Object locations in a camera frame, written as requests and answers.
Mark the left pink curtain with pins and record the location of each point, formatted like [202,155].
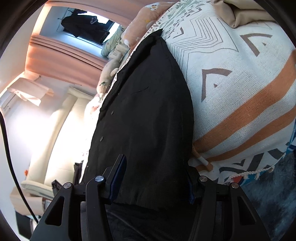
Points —
[56,59]

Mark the crumpled floral blanket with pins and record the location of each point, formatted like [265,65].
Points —
[115,46]

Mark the right pink curtain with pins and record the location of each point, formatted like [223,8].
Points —
[121,12]

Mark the pink curtain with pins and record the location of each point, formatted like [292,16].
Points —
[56,59]
[121,12]

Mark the beige plush toy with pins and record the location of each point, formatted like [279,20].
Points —
[107,76]

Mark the folded beige sheet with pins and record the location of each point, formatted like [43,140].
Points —
[237,13]

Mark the peach patterned pillow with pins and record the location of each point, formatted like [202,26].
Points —
[145,18]

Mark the hanging black jacket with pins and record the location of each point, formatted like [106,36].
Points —
[85,26]

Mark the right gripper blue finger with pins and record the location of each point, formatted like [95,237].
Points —
[113,177]

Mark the black button shirt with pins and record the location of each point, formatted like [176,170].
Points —
[148,117]

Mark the hanging white shirt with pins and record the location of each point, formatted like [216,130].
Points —
[29,90]

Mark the white air conditioner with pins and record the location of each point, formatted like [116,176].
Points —
[7,101]

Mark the cream upholstered headboard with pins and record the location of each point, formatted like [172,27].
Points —
[61,148]

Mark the patterned bedspread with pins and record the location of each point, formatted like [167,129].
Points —
[242,86]

